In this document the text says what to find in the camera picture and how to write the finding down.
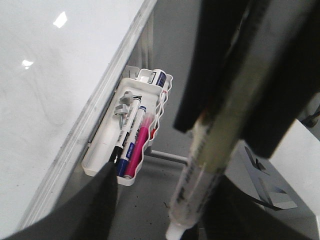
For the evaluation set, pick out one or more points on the white black whiteboard marker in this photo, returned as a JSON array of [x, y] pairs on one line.
[[213, 143]]

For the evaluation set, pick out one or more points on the white plastic marker tray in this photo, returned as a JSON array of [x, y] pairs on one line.
[[103, 143]]

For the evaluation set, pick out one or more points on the pink highlighter marker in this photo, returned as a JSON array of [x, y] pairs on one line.
[[142, 137]]

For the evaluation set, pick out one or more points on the grey plastic knob bolt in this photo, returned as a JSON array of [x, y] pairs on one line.
[[121, 110]]

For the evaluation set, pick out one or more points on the black capped white marker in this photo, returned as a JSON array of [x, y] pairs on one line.
[[124, 132]]

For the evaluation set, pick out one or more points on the red capped marker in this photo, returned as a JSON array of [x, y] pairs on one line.
[[162, 99]]

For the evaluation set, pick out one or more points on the white whiteboard with aluminium frame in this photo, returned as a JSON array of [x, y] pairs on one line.
[[59, 63]]

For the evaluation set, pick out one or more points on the white horizontal stand bar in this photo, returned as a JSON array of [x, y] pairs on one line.
[[167, 156]]

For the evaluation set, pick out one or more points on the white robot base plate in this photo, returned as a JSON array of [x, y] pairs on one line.
[[289, 181]]

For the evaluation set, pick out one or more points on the white blue whiteboard eraser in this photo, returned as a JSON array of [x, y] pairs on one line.
[[158, 78]]

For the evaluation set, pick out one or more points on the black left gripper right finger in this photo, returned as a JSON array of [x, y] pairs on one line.
[[260, 60]]

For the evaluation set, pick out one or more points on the blue capped white marker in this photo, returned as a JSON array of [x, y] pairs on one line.
[[130, 141]]

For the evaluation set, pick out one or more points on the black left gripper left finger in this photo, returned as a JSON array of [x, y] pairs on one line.
[[87, 215]]

